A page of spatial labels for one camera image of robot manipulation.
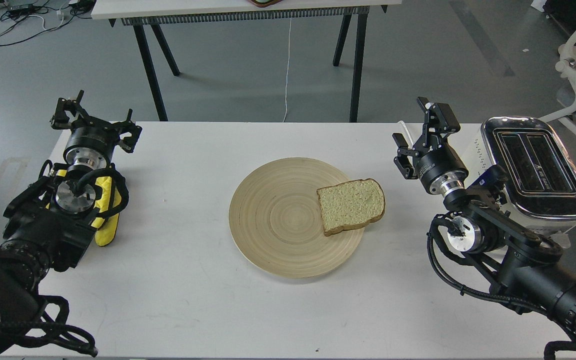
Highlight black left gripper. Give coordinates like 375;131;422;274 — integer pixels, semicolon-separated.
50;89;143;167

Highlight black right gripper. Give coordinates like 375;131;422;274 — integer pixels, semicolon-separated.
392;96;469;195

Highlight slice of bread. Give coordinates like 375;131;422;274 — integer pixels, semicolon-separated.
316;178;386;237

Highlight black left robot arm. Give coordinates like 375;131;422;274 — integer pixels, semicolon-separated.
0;91;142;357

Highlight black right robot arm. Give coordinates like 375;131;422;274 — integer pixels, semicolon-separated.
392;96;576;360

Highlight cream and chrome toaster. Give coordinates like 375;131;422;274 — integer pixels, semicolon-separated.
461;116;576;236

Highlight yellow cloth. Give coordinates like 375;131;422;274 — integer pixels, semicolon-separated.
50;164;130;248

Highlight white background table black legs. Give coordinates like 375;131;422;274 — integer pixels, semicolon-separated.
90;0;403;123

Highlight round wooden plate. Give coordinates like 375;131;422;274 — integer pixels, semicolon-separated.
228;157;364;279

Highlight white toaster power cord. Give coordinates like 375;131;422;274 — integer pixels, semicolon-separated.
399;120;415;146

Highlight black floor cables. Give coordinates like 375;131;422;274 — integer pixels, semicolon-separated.
0;0;94;48

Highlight white hanging cable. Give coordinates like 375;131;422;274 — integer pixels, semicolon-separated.
282;18;293;123

